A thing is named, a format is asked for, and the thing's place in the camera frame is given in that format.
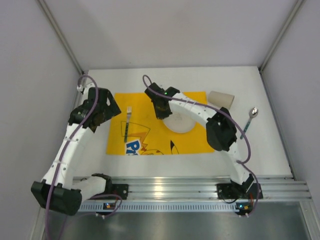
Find green handled fork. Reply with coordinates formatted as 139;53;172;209
124;106;132;143

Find white bowl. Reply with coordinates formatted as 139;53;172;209
162;112;196;134

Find yellow cartoon placemat cloth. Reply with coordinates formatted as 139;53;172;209
106;93;214;156

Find beige paper cup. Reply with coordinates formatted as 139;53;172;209
207;91;235;110

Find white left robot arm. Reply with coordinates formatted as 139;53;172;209
31;87;121;216

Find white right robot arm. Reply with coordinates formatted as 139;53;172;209
144;82;254;194

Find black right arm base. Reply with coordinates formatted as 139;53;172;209
216;183;263;200

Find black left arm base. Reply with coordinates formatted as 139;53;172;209
90;183;129;200

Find perforated metal cable tray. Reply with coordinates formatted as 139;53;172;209
76;201;252;214

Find green handled spoon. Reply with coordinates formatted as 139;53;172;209
240;106;259;140

